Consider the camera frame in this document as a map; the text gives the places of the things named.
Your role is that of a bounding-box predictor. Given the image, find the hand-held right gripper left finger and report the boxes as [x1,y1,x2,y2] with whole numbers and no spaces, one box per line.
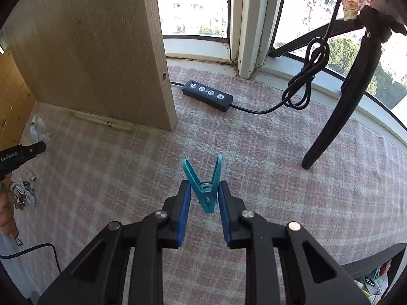
[37,179,193,305]

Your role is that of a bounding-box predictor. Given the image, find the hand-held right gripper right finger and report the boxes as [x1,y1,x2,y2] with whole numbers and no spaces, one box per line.
[218,180,371,305]

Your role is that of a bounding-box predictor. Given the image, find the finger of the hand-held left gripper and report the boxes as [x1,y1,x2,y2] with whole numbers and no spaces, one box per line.
[22,142,47,160]

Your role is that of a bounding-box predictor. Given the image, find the teal plastic clothespin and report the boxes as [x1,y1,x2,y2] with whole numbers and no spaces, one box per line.
[182,155,224,214]

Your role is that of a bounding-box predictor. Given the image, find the person's left hand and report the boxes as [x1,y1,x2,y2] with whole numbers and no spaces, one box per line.
[0,182,18,239]

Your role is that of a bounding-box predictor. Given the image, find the crumpled white paper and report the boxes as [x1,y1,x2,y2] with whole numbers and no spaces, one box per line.
[30,116,51,143]

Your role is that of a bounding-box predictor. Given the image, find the small grey white clips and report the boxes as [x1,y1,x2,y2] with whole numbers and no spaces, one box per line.
[9,179,36,210]

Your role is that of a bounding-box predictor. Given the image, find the pine wood boards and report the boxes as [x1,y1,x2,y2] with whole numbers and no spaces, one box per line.
[0,49,37,153]

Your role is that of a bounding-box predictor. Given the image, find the pink plaid tablecloth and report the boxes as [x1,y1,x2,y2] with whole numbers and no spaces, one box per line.
[9,65,407,296]

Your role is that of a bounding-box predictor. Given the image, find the black inline button controller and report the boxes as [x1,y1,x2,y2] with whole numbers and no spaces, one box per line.
[182,79,234,112]

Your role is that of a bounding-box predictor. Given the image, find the light wooden cabinet panel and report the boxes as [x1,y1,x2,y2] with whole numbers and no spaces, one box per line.
[3,0,178,131]

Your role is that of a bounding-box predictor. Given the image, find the white green packet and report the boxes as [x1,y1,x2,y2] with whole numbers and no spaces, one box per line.
[362,261,392,302]

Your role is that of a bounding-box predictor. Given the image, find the black tripod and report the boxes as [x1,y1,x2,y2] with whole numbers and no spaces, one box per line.
[269,5,407,170]

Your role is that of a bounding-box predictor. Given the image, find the red white paper tag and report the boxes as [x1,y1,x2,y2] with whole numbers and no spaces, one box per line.
[342,0,382,21]

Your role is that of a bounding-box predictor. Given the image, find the thin black cable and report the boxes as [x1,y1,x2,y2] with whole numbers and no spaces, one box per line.
[0,243,62,274]

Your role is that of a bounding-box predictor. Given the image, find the black ring light cable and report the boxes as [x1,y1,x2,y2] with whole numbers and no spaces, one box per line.
[170,0,352,115]

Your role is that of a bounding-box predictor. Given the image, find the white ring light on tripod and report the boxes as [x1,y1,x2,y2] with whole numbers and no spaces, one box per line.
[155,0,407,153]

